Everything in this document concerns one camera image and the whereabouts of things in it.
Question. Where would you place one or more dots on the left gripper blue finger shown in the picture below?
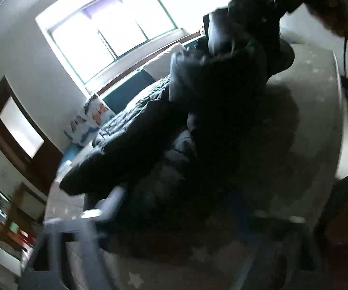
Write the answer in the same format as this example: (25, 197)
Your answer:
(105, 210)

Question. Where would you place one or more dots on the black puffer down jacket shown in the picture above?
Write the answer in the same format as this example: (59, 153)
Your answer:
(185, 152)

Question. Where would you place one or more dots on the butterfly print pillow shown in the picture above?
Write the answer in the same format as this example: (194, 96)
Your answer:
(83, 127)

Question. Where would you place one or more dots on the wooden shelf cabinet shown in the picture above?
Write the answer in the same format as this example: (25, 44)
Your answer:
(21, 216)

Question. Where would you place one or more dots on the teal bed headboard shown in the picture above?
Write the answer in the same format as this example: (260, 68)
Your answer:
(124, 87)

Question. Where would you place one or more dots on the dark wooden door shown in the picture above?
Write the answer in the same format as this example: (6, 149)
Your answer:
(24, 144)

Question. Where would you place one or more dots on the grey star mattress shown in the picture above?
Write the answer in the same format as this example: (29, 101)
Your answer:
(272, 249)

